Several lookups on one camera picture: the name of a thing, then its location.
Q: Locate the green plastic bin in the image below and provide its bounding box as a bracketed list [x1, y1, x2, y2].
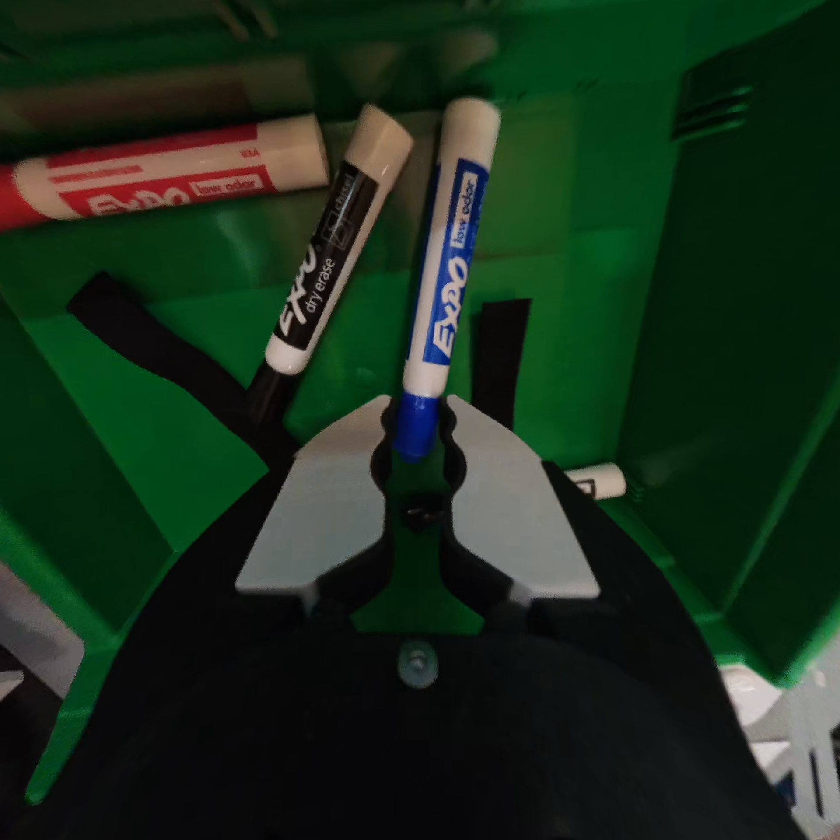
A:
[0, 0, 840, 808]

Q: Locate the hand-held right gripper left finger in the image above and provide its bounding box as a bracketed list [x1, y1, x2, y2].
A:
[235, 395, 395, 606]

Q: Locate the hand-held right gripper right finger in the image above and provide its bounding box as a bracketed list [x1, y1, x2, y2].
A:
[441, 394, 601, 605]

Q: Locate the black strap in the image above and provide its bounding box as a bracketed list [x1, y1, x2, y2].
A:
[66, 271, 303, 473]

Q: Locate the red dry-erase marker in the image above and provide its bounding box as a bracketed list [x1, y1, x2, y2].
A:
[0, 115, 330, 232]

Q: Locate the blue dry-erase marker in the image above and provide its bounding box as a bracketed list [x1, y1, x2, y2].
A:
[392, 97, 503, 463]

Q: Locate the black dry-erase marker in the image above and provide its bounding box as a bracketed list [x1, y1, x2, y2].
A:
[246, 104, 416, 434]
[564, 462, 627, 501]

